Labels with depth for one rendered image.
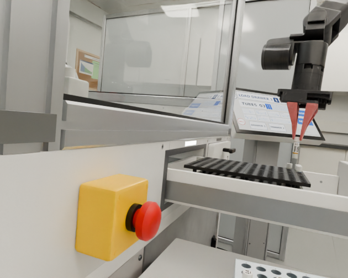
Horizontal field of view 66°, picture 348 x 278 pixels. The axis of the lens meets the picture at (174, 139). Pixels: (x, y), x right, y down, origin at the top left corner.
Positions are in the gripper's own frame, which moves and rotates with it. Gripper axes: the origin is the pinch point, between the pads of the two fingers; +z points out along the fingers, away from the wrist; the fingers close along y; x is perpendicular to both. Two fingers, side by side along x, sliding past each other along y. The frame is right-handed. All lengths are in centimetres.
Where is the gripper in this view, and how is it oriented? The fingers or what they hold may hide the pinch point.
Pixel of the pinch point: (297, 135)
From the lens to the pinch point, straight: 62.5
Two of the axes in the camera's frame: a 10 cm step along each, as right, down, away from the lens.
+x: 4.7, 0.9, 8.8
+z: -1.7, 9.9, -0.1
